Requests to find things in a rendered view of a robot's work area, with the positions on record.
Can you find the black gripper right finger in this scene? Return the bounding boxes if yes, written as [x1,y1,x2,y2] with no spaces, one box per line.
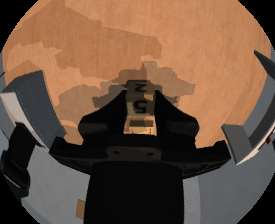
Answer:
[154,90,200,152]

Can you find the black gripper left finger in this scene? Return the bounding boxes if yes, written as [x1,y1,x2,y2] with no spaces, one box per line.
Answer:
[77,90,128,148]

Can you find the tan calendar cube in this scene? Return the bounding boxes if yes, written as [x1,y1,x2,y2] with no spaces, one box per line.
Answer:
[125,83,155,117]

